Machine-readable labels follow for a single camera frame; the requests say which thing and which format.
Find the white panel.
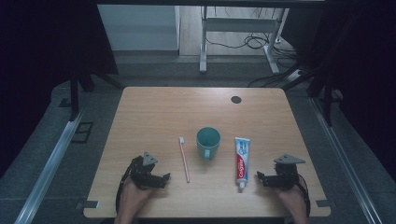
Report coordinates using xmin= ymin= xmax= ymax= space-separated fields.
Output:
xmin=96 ymin=4 xmax=181 ymax=51

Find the white metal desk frame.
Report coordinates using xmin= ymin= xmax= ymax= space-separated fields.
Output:
xmin=199 ymin=6 xmax=290 ymax=75

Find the dark curtain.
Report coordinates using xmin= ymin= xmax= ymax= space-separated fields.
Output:
xmin=0 ymin=0 xmax=120 ymax=179
xmin=279 ymin=0 xmax=396 ymax=175

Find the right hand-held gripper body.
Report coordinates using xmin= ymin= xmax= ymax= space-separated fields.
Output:
xmin=273 ymin=154 xmax=306 ymax=191

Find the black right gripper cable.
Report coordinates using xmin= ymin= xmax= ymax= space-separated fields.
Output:
xmin=297 ymin=173 xmax=312 ymax=218

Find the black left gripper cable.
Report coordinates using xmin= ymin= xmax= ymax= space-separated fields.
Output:
xmin=115 ymin=157 xmax=140 ymax=216

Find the coiled black floor cable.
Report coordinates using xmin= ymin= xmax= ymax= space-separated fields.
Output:
xmin=205 ymin=32 xmax=276 ymax=50

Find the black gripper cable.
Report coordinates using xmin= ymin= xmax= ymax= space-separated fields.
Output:
xmin=297 ymin=173 xmax=312 ymax=218
xmin=115 ymin=157 xmax=140 ymax=216

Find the black metal stand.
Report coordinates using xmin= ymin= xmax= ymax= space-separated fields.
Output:
xmin=59 ymin=70 xmax=126 ymax=123
xmin=281 ymin=69 xmax=344 ymax=127

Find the blue and red toothpaste tube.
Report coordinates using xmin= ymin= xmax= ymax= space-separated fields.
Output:
xmin=234 ymin=136 xmax=251 ymax=193

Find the pink and white toothbrush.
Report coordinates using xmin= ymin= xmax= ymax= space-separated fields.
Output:
xmin=178 ymin=136 xmax=191 ymax=184

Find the teal cup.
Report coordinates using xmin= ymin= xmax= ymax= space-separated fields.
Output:
xmin=195 ymin=126 xmax=222 ymax=161

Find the white power strip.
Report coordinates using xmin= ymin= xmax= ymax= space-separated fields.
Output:
xmin=286 ymin=68 xmax=305 ymax=83

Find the aluminium rail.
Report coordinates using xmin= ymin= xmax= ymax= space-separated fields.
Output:
xmin=13 ymin=101 xmax=92 ymax=224
xmin=309 ymin=96 xmax=375 ymax=224

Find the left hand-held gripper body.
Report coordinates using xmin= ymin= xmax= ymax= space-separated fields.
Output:
xmin=129 ymin=151 xmax=163 ymax=189

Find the black floor cable bundle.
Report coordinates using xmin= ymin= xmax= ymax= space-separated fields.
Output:
xmin=247 ymin=46 xmax=302 ymax=89

